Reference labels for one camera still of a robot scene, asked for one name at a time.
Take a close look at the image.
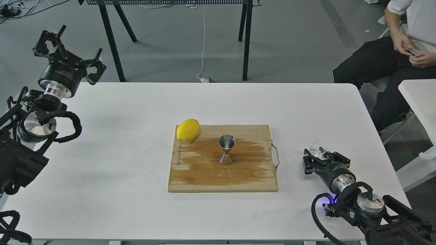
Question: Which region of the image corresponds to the white power cable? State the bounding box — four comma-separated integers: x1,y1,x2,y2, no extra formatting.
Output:
196,3,217,83

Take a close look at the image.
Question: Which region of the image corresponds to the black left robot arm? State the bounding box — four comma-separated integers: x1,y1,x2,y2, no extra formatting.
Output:
0,26,106,195

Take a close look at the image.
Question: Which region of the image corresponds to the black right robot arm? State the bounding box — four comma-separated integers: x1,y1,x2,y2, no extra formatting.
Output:
302,148,433,245

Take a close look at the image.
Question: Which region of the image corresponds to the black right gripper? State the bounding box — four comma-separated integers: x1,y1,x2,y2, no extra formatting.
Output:
302,149,356,194

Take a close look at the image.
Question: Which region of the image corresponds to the small clear glass cup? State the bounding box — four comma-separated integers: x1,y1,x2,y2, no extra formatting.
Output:
308,141,327,160

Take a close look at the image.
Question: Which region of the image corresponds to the white side table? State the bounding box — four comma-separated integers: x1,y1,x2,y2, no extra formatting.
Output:
396,79,436,191

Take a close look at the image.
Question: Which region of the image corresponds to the seated person in white shirt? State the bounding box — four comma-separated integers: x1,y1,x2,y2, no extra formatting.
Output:
332,0,436,134

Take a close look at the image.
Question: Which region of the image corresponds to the black metal frame table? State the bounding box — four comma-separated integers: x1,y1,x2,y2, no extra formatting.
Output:
77,0,262,82

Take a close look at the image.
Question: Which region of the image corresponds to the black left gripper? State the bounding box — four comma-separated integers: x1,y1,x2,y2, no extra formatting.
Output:
32,24,107,99

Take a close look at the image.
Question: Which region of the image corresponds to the yellow lemon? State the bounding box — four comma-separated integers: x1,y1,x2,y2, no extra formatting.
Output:
176,118,200,143

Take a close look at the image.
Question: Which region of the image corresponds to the wooden cutting board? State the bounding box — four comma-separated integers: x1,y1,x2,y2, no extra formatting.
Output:
168,125,278,193

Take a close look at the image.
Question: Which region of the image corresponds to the black cable bundle on floor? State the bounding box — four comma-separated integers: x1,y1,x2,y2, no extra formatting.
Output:
0,0,70,24

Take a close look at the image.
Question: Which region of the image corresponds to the steel double jigger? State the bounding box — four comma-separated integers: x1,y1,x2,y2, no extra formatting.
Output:
219,134,236,166

